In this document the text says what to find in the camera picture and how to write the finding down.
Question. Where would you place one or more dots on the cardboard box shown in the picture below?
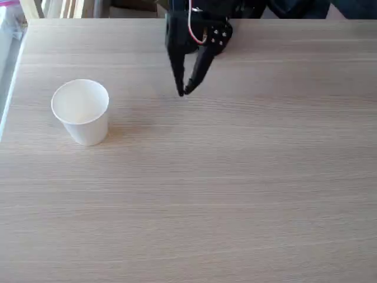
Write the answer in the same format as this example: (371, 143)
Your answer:
(132, 10)

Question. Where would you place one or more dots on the person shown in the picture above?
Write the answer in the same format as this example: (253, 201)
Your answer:
(300, 7)

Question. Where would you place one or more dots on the wooden chair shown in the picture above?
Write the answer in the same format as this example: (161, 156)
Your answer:
(73, 7)

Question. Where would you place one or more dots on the white paper cup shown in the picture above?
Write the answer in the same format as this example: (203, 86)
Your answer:
(84, 118)

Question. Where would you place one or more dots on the clear plastic bag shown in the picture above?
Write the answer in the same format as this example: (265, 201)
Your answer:
(10, 20)

